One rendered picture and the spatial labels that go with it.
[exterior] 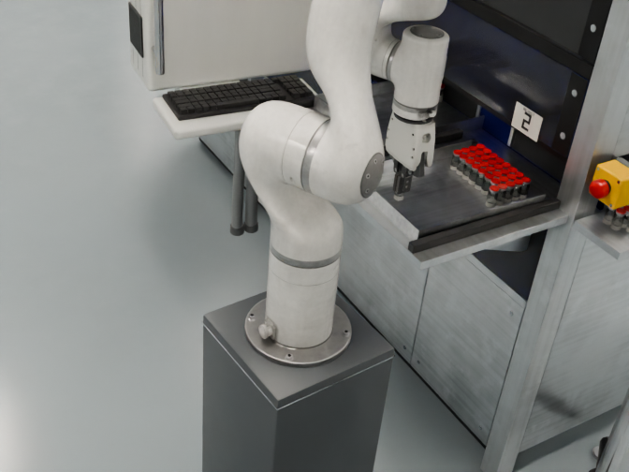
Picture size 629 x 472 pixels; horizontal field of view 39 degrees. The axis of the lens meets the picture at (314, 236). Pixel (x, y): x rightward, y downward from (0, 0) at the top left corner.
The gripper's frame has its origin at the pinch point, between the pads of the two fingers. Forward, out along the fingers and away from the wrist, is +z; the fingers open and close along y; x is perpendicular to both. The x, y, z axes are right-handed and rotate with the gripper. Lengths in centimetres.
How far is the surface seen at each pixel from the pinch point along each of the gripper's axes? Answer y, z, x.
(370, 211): 7.9, 11.5, 0.8
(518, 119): 9.0, -1.9, -38.2
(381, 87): 53, 9, -33
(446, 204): 2.8, 11.2, -15.8
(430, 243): -8.6, 9.9, -2.3
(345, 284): 65, 86, -39
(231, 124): 67, 19, 4
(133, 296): 104, 99, 20
